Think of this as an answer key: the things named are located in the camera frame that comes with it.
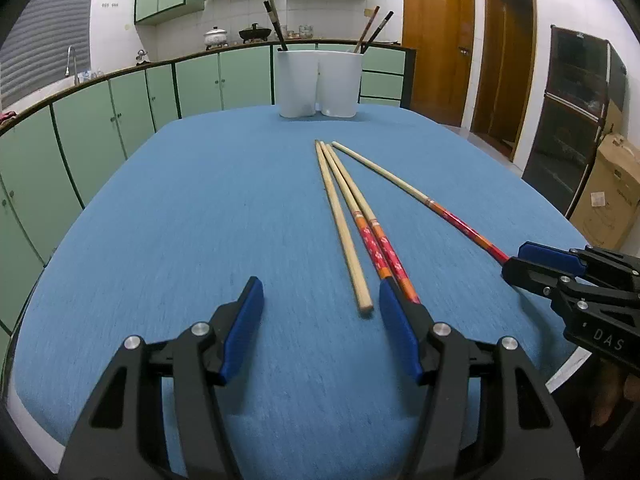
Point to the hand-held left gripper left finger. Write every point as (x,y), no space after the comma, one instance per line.
(242,330)

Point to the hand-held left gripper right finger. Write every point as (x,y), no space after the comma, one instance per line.
(400,335)

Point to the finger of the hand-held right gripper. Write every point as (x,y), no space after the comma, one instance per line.
(547,257)
(530,275)

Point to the plain wooden chopstick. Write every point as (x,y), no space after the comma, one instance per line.
(345,240)

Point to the white utensil holder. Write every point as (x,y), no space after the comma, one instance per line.
(320,82)

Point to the black chopstick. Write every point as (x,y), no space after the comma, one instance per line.
(377,30)

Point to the person's right hand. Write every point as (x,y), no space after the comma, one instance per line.
(607,395)

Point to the cardboard box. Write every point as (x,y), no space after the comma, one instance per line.
(610,195)

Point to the blue tablecloth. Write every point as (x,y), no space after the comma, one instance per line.
(200,240)

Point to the black glass cabinet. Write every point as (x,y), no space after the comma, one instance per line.
(570,120)

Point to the open wooden doorway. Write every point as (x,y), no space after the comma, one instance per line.
(505,65)

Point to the closed wooden door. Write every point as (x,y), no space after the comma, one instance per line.
(437,40)

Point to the green base cabinets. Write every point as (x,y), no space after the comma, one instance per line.
(90,135)

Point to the metal kettle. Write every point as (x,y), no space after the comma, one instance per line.
(142,56)

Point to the white cooking pot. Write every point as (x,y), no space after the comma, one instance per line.
(215,37)

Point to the black wok with lid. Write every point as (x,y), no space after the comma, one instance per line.
(255,33)

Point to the glass jars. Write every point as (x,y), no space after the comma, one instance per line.
(302,31)

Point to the metal faucet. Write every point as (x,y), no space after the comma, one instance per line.
(74,62)

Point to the red cloth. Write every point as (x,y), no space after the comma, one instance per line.
(7,114)

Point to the grey window blind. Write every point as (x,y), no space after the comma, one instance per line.
(45,25)

